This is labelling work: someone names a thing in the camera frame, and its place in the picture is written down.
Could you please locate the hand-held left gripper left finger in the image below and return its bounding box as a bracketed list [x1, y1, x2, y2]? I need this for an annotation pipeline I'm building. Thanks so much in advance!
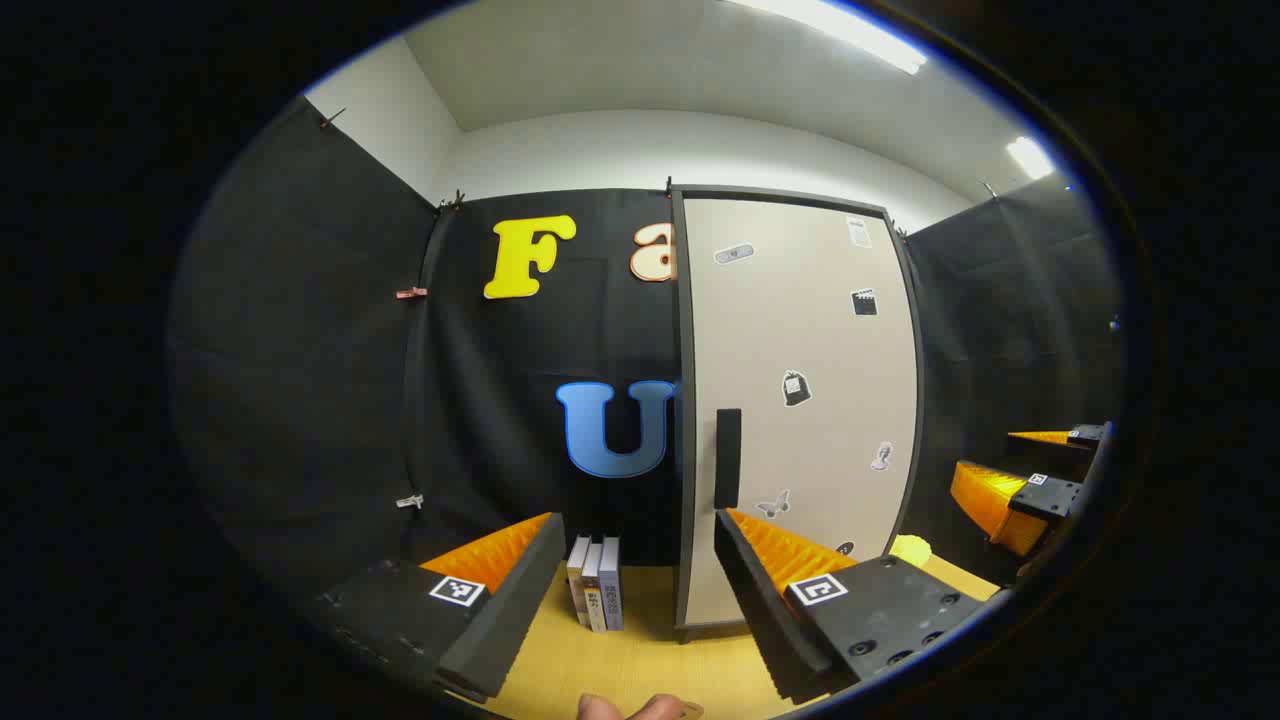
[300, 512, 567, 704]

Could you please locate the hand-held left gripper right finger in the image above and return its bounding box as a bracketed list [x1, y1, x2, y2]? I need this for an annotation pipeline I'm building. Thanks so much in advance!
[713, 507, 1001, 706]

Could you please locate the black cabinet door handle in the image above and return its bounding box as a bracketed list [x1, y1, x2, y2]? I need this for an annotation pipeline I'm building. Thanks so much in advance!
[714, 408, 743, 510]

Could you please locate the beige cabinet door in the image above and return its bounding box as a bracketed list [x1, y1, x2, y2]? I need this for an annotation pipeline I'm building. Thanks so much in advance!
[682, 197, 920, 627]

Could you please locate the dark grey cabinet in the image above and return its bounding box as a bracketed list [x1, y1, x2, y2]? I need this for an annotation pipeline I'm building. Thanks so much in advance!
[670, 184, 929, 642]

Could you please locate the beige book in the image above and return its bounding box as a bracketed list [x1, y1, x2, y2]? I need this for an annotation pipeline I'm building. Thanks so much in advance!
[566, 535, 593, 626]

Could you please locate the white book orange label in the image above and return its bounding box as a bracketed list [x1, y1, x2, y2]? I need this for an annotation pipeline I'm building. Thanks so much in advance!
[582, 542, 608, 633]

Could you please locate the blue-grey book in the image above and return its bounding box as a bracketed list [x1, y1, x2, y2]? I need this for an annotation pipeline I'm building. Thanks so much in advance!
[598, 536, 624, 631]

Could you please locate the small ceiling light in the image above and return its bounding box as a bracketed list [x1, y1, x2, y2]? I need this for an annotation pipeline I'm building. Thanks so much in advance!
[1005, 136, 1057, 181]

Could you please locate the black backdrop cloth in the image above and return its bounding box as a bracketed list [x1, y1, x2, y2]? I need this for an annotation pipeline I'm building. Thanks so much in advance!
[170, 95, 1126, 601]

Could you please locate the long ceiling light strip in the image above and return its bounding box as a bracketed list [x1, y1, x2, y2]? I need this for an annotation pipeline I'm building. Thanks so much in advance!
[725, 0, 929, 76]

